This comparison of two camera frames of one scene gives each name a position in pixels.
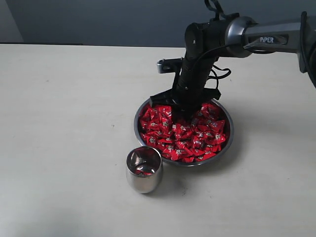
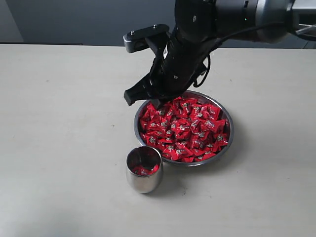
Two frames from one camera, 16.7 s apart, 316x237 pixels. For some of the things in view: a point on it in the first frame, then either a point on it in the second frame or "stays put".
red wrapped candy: x=151 y=140 stays put
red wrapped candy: x=179 y=153 stays put
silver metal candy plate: x=185 y=143 stays put
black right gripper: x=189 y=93 to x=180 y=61
